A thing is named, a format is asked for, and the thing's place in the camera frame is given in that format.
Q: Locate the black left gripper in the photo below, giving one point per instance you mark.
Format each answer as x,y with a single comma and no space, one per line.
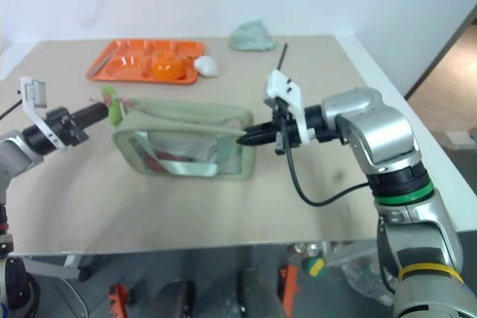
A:
65,128

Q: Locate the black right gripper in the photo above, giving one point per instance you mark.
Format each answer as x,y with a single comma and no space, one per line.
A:
285,133

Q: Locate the green zip pouch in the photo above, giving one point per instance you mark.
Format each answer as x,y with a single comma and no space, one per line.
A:
186,139

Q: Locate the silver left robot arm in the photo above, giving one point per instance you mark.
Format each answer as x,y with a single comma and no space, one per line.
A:
15,154

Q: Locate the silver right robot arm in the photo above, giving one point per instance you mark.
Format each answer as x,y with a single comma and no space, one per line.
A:
387,135

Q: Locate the metal chopsticks pair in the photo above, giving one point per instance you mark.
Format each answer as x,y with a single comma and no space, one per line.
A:
101,63

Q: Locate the orange compartment tray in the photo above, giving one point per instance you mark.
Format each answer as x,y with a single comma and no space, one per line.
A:
143,61

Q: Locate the thin black stick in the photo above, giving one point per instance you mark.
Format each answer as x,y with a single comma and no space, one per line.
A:
282,56

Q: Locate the white crumpled paper ball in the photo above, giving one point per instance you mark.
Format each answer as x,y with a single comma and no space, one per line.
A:
206,66

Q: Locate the orange translucent bowl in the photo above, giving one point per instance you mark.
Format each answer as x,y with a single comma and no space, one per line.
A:
168,66

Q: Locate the pale green crumpled cloth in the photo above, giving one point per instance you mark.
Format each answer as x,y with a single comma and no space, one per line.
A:
251,38

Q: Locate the green and yellow ball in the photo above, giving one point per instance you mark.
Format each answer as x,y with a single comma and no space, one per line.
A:
314,266

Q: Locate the orange clamp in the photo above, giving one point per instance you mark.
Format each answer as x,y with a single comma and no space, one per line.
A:
290,284
119,297

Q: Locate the clear plastic bag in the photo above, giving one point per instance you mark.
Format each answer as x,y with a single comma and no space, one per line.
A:
357,266

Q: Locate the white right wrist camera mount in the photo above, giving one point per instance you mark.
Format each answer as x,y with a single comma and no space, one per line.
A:
287,91

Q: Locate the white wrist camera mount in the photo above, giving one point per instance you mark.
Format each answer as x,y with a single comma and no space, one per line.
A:
287,91
34,95

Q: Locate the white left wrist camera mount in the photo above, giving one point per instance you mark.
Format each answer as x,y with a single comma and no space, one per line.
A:
34,95

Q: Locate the grey table frame bracket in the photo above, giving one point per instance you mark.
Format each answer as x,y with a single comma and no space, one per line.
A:
52,267

